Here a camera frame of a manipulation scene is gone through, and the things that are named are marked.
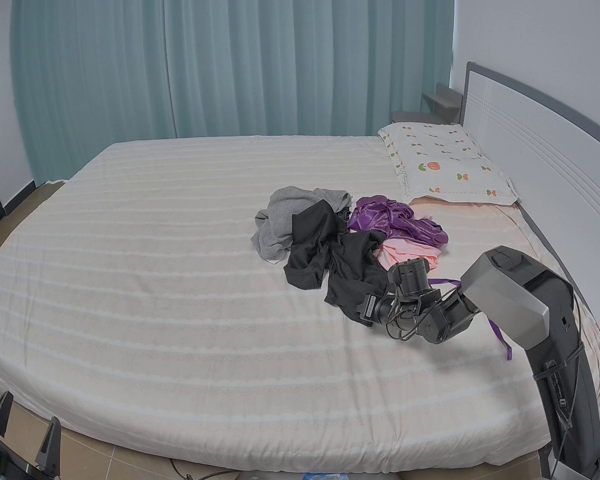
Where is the purple garment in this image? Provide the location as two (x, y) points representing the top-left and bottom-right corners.
(347, 194), (515, 362)

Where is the blue-green curtain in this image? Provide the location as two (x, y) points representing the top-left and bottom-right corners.
(162, 0), (456, 139)
(11, 0), (178, 186)

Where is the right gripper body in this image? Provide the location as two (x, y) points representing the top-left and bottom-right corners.
(358, 292), (403, 330)

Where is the pink garment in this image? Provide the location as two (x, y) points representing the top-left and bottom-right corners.
(377, 238), (442, 272)

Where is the white printed pillow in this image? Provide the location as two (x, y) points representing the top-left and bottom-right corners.
(377, 122), (522, 206)

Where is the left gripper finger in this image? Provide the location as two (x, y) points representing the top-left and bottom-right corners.
(0, 390), (15, 439)
(35, 415), (62, 474)

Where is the grey bedside table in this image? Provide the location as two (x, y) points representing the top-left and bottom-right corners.
(391, 84), (463, 125)

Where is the grey garment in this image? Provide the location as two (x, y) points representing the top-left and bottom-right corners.
(250, 186), (354, 264)

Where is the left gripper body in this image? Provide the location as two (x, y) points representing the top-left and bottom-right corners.
(0, 425), (61, 480)

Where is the black T-shirt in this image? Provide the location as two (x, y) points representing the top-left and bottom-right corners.
(283, 201), (397, 326)

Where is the black cable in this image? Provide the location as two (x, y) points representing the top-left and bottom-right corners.
(169, 459), (201, 480)

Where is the bed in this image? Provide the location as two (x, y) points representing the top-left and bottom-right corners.
(0, 60), (600, 474)

